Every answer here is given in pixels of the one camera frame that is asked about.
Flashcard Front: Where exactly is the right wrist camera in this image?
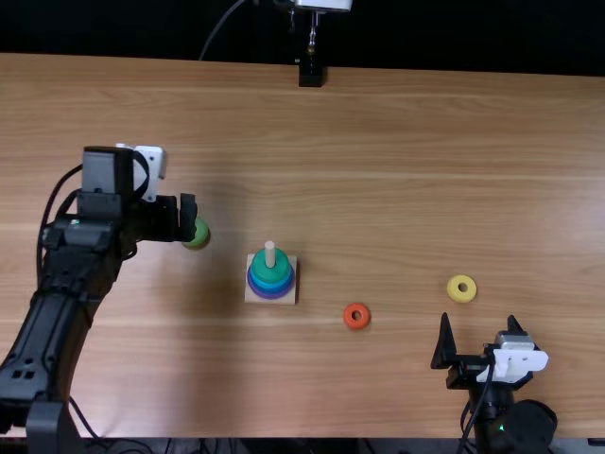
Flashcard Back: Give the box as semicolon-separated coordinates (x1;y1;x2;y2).
475;343;549;383

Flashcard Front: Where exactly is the dark green ring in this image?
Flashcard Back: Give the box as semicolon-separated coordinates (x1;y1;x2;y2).
251;249;290;281

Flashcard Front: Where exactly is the black cable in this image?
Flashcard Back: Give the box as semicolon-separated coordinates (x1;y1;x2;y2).
199;0;248;61
459;358;496;454
36;164;84;271

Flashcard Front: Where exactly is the wooden peg base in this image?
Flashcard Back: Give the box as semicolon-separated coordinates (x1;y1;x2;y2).
244;239;300;306

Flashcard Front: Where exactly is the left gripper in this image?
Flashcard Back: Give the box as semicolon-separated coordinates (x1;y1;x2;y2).
134;192;199;243

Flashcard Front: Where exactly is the light blue ring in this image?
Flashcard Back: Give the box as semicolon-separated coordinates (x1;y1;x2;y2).
248;264;293;291

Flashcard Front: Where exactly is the white box device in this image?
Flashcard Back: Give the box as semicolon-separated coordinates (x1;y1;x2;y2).
292;0;354;13

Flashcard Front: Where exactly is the orange ring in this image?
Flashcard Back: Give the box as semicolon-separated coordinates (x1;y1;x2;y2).
342;302;372;331

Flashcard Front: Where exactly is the light green ring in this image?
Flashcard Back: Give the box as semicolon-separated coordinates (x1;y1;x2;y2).
181;216;212;251

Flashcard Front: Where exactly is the dark blue ring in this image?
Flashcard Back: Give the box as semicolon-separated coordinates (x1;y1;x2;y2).
247;273;294;297

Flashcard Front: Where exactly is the black clamp stand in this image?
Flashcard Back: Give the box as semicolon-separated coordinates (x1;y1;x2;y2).
288;9;327;88

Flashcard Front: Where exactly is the purple ring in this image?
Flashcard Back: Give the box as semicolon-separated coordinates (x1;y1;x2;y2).
246;279;295;302

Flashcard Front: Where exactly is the yellow ring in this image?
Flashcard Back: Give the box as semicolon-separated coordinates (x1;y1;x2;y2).
446;273;478;304

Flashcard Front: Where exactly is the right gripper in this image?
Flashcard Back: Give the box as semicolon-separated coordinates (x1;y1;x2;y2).
430;311;535;392

